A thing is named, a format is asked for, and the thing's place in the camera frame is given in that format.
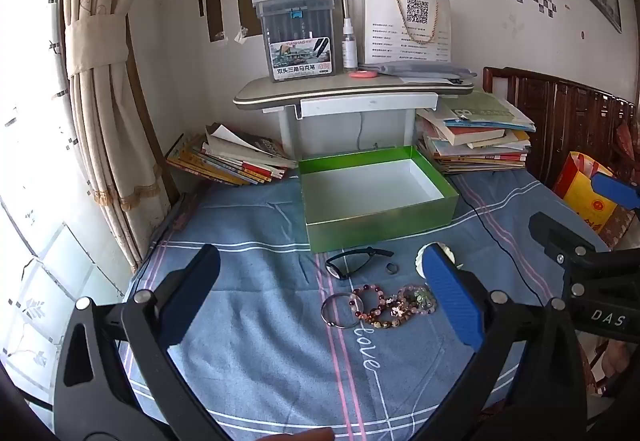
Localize slanted pile of thin books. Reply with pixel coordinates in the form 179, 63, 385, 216
166, 122, 300, 186

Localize clear marker pen box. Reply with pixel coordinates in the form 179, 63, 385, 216
257, 0, 337, 83

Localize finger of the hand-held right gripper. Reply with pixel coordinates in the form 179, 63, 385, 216
590, 172, 640, 210
529, 212, 613, 272

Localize dark red bead bracelet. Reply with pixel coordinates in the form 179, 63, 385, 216
349, 285, 387, 323

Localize pink bead bracelet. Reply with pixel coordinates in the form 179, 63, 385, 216
397, 284, 437, 317

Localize blue striped bedsheet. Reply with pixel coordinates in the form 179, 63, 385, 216
120, 166, 616, 441

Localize green cardboard box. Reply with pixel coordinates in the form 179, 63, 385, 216
298, 146, 459, 253

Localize person's left hand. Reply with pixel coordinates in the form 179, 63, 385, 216
272, 427, 335, 441

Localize small grey desk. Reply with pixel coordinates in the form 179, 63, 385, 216
233, 71, 476, 162

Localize black cable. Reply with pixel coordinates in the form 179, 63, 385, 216
450, 176, 551, 307

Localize yellow and red bag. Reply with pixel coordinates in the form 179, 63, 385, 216
552, 152, 626, 234

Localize beige curtain tie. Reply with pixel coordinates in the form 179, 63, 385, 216
64, 14, 132, 77

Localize tall stack of books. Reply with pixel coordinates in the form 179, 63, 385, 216
415, 90, 537, 174

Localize white paper bag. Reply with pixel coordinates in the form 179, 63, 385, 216
351, 0, 453, 65

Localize black eyeglasses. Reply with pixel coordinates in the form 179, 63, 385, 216
325, 246, 395, 281

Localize brown patterned bead bracelet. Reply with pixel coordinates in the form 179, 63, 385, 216
367, 301, 414, 329

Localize white spray bottle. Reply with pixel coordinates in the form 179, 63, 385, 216
342, 20, 359, 70

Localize silver bangle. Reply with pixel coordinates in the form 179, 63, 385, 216
321, 293, 355, 330

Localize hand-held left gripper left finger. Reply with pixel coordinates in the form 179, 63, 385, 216
52, 244, 236, 441

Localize beige curtain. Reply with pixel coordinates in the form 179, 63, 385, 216
60, 0, 182, 272

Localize frosted glass window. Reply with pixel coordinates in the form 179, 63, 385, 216
0, 0, 136, 382

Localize white flower ornament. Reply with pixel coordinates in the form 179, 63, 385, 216
416, 242, 463, 279

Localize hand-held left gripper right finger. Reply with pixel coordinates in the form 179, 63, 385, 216
422, 243, 588, 441

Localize grey folded cloth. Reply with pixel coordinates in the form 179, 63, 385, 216
370, 61, 478, 83

